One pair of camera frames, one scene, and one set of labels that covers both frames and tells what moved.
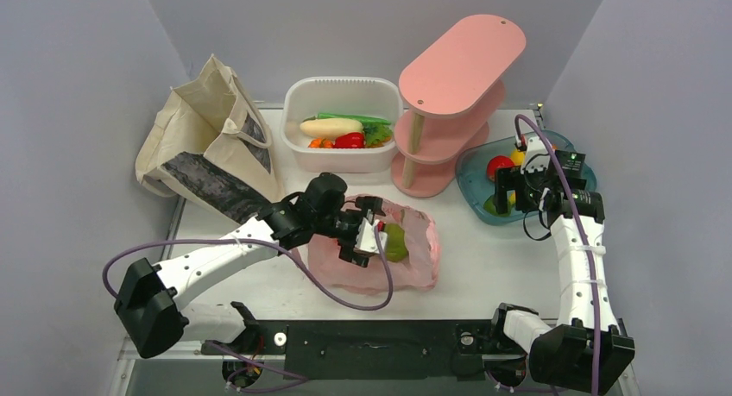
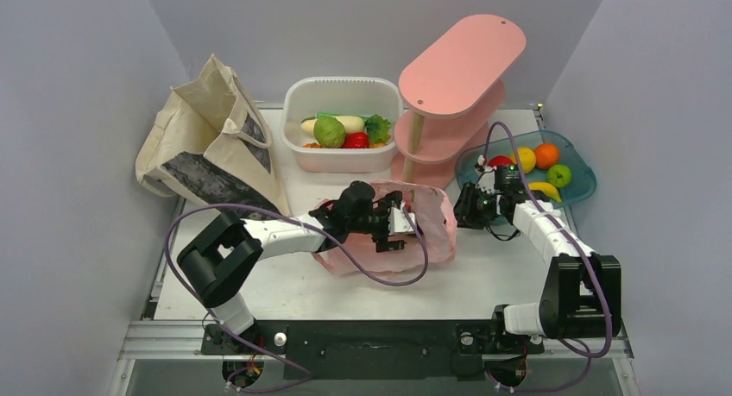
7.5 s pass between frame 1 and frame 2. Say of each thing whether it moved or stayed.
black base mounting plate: stayed
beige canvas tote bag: stayed
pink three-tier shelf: stayed
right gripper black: moved
